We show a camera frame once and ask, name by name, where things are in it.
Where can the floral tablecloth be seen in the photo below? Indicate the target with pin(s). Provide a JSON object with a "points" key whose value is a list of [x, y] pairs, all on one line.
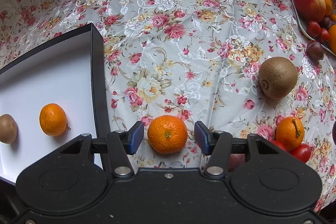
{"points": [[197, 60]]}

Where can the red apple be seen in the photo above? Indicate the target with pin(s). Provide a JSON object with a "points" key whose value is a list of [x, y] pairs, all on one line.
{"points": [[311, 9]]}

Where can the orange mandarin without stem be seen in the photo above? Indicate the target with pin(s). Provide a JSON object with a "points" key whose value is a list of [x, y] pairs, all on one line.
{"points": [[167, 134]]}

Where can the red cherry tomato on tray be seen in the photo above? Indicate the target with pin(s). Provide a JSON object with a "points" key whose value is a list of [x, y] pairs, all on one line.
{"points": [[324, 36], [313, 29]]}

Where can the purple plum on cloth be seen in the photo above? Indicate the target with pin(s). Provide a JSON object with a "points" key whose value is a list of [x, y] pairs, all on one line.
{"points": [[314, 50]]}

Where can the orange behind apple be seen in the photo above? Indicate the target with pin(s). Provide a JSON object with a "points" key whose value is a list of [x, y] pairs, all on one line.
{"points": [[329, 7]]}

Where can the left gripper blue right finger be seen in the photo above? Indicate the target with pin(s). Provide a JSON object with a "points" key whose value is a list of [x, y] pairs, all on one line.
{"points": [[217, 145]]}

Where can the brown kiwi in box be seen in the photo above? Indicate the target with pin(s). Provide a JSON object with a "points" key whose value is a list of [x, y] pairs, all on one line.
{"points": [[8, 129]]}

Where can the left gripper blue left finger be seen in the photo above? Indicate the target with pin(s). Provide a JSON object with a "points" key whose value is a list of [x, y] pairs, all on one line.
{"points": [[121, 144]]}

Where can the pale green fruit tray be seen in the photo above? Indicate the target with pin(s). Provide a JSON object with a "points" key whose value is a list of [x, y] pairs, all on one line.
{"points": [[302, 27]]}

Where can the orange mandarin in box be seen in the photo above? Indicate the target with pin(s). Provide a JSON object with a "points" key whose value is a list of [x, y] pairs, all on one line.
{"points": [[53, 120]]}

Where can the black box white interior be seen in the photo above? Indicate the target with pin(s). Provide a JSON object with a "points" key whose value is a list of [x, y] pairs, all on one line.
{"points": [[67, 70]]}

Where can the orange mandarin with stem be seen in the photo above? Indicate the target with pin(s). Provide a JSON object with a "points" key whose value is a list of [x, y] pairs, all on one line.
{"points": [[290, 132]]}

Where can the large brown kiwi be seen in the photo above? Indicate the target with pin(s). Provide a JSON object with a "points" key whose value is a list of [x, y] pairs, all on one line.
{"points": [[277, 77]]}

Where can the dark plum on tray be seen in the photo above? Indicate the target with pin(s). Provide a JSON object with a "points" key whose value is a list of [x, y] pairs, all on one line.
{"points": [[325, 22]]}

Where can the large bumpy orange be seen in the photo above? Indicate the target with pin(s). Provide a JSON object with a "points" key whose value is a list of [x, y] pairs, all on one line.
{"points": [[332, 40]]}

